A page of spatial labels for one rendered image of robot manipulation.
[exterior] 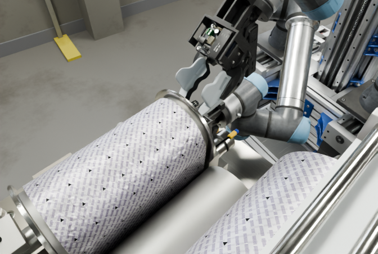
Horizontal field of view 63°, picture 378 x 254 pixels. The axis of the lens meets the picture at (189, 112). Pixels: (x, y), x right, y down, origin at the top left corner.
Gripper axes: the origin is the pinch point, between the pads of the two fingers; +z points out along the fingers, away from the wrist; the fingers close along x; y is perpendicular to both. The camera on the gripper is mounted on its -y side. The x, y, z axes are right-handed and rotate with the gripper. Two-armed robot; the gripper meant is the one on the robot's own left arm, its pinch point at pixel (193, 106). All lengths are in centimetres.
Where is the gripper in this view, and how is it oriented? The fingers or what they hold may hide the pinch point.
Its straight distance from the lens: 54.7
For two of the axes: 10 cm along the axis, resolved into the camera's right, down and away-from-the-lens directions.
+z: -5.5, 8.3, 1.2
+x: 6.9, 5.3, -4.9
